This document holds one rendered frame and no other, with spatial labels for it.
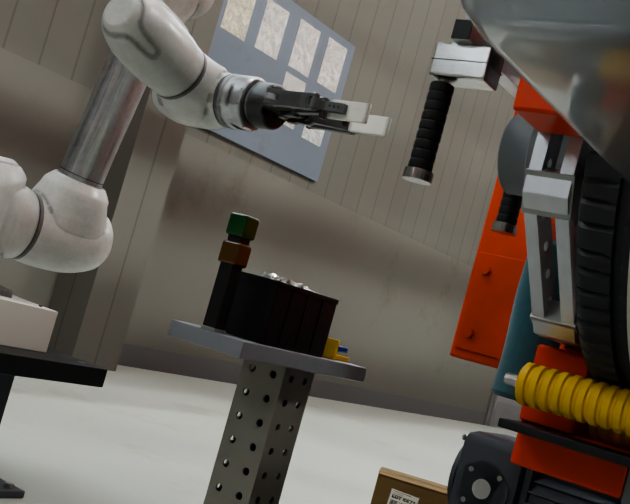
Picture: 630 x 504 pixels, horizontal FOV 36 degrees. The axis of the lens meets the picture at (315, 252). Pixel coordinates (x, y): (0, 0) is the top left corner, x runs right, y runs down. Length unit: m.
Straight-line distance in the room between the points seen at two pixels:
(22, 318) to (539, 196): 1.18
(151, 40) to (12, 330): 0.76
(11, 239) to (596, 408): 1.26
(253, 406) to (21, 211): 0.63
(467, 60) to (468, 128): 6.52
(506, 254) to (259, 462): 0.64
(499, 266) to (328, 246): 4.59
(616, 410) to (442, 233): 6.58
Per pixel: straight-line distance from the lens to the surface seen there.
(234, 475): 1.88
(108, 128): 2.15
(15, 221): 2.08
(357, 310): 6.97
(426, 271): 7.68
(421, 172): 1.39
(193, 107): 1.62
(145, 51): 1.53
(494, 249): 2.00
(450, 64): 1.42
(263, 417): 1.85
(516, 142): 1.49
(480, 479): 1.73
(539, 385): 1.32
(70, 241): 2.15
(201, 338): 1.70
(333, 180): 6.48
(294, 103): 1.49
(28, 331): 2.07
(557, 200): 1.22
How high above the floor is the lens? 0.52
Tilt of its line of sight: 4 degrees up
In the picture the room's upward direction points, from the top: 16 degrees clockwise
